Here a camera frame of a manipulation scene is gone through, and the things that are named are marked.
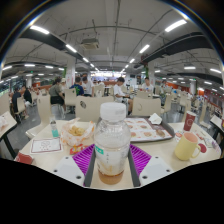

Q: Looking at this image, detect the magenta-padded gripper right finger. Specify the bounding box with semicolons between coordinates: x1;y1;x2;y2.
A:
128;143;174;188

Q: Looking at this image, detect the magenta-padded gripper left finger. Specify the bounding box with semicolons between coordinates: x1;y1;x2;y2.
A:
52;143;98;188

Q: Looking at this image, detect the clear white-capped drink bottle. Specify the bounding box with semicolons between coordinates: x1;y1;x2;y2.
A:
93;101;132;186

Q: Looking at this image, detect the small red sauce packet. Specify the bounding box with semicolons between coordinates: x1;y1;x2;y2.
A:
69;143;85;155

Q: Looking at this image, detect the white card with red print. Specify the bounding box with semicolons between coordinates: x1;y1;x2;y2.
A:
30;137;63;155

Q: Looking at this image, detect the pale yellow mug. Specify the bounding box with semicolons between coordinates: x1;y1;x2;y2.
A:
174;131;202;162

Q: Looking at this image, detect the clear plastic bag with food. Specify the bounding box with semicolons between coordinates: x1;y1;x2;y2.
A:
59;117;97;147

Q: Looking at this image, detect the dark tray with paper liner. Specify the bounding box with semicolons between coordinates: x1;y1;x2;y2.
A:
123;116;176;144

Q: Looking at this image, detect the small teal bottle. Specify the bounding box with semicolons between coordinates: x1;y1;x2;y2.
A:
49;119;60;138

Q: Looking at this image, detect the small red pouch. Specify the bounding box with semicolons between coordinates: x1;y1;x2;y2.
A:
14;152;35;165

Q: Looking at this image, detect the crumpled white napkin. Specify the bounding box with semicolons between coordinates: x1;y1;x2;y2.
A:
148;112;164;126

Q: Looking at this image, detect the flat round red coaster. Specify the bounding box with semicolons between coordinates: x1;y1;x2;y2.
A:
197;142;208;154

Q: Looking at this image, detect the colourful printed sticker sheet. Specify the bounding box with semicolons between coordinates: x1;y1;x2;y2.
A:
174;129;216;149

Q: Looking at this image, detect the red paper cup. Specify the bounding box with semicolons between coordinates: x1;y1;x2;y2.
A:
182;110;198;132

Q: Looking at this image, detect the group of beige chairs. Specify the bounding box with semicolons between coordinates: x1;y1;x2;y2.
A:
0;84;214;139

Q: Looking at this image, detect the person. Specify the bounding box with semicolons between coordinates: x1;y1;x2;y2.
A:
113;76;134;115
21;84;34;108
11;86;23;115
81;76;95;96
49;77;67;109
70;76;85;97
141;76;155;93

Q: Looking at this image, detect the neighbouring beige table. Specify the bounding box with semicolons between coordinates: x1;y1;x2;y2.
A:
0;110;18;160
209;114;224;141

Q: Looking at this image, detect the ceiling air conditioner unit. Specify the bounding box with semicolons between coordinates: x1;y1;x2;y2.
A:
79;37;101;51

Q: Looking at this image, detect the group of ceiling lights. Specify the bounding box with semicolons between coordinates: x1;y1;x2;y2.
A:
0;18;224;94

